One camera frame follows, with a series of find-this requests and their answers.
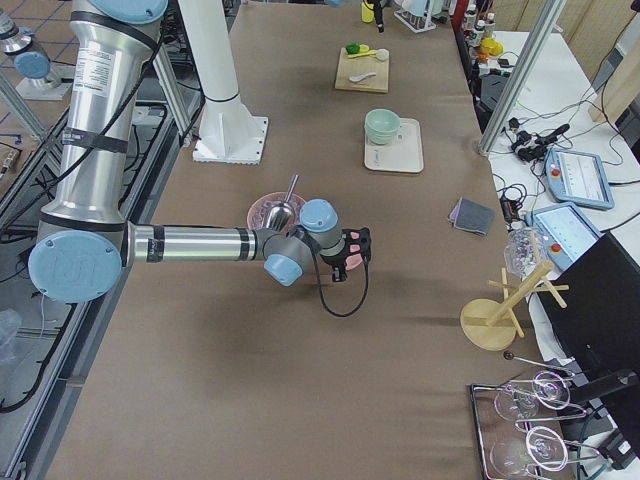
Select black monitor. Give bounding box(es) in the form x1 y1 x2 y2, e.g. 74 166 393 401
539 233 639 380

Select cream serving tray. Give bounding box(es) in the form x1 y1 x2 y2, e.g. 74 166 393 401
364 118 424 174

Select wine glass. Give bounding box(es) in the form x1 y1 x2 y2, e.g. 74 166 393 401
494 370 570 421
489 426 568 479

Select blue teach pendant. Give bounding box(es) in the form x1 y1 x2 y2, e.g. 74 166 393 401
525 202 603 271
545 148 615 210

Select wine glass far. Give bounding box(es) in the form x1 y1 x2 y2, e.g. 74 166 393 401
494 370 570 421

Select metal ice scoop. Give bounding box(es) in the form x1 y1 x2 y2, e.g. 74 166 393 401
264 174 299 231

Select white steamed bun toy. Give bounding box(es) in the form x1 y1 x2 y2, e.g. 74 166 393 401
374 48 390 62

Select yellow plastic cup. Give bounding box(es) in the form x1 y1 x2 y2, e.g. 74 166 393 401
361 1 375 23

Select grey folded cloth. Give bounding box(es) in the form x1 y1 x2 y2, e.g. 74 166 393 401
448 198 495 236

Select wooden mug tree stand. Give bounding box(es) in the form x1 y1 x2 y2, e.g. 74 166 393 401
459 232 570 352

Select wooden cutting board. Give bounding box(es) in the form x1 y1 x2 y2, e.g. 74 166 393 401
334 48 390 94

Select blue teach pendant far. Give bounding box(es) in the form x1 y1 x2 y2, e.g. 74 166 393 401
545 148 615 210

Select aluminium frame post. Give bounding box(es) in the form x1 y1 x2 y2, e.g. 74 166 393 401
478 0 567 157

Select wine glass near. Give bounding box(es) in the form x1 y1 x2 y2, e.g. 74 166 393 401
489 426 568 479

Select small pink bowl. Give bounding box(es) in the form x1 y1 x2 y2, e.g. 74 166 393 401
345 238 363 271

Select stacked green bowls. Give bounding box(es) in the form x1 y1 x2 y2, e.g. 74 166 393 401
364 109 401 145

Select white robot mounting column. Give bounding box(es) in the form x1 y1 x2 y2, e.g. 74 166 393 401
179 0 269 165

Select white ceramic spoon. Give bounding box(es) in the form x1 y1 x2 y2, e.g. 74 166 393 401
348 71 377 84

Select large pink ice bowl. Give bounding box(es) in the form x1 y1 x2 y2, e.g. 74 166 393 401
246 192 306 230

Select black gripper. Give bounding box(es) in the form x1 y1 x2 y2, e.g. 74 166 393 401
322 254 349 282

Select blue teach pendant near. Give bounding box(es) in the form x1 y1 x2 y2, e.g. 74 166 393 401
525 202 603 271

